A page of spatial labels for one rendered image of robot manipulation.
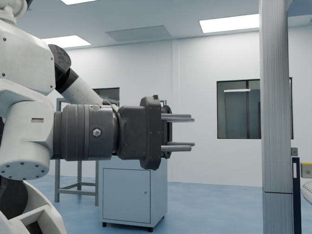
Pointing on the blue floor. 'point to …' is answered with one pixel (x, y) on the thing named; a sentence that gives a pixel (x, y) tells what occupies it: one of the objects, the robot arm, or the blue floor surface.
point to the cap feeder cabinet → (132, 192)
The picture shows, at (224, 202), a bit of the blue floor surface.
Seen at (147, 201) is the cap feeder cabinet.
